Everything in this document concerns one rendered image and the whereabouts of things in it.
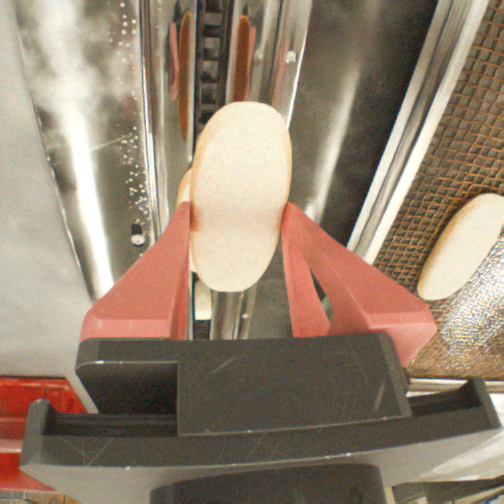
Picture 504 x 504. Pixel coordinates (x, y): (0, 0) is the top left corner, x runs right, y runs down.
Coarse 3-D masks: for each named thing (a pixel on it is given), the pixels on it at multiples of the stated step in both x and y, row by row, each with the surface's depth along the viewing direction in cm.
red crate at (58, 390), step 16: (0, 384) 46; (16, 384) 46; (32, 384) 47; (48, 384) 47; (64, 384) 47; (0, 400) 44; (16, 400) 45; (32, 400) 46; (64, 400) 48; (0, 416) 43; (16, 416) 43
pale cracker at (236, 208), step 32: (224, 128) 12; (256, 128) 12; (224, 160) 13; (256, 160) 13; (288, 160) 14; (192, 192) 14; (224, 192) 14; (256, 192) 14; (288, 192) 15; (192, 224) 16; (224, 224) 15; (256, 224) 15; (192, 256) 17; (224, 256) 16; (256, 256) 17; (224, 288) 19
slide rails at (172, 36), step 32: (160, 0) 16; (192, 0) 16; (256, 0) 16; (160, 32) 17; (192, 32) 17; (256, 32) 18; (160, 64) 18; (192, 64) 19; (256, 64) 19; (160, 96) 20; (192, 96) 20; (256, 96) 20; (160, 128) 21; (192, 128) 21; (160, 160) 23; (192, 160) 23; (160, 192) 24; (160, 224) 26; (224, 320) 36
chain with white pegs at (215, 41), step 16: (224, 0) 17; (208, 16) 18; (224, 16) 18; (224, 32) 18; (224, 48) 19; (208, 64) 20; (208, 80) 21; (208, 112) 22; (208, 288) 33; (208, 304) 32
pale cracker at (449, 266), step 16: (464, 208) 21; (480, 208) 21; (496, 208) 20; (448, 224) 22; (464, 224) 21; (480, 224) 21; (496, 224) 21; (448, 240) 23; (464, 240) 22; (480, 240) 22; (432, 256) 24; (448, 256) 23; (464, 256) 23; (480, 256) 23; (432, 272) 25; (448, 272) 24; (464, 272) 24; (432, 288) 26; (448, 288) 26
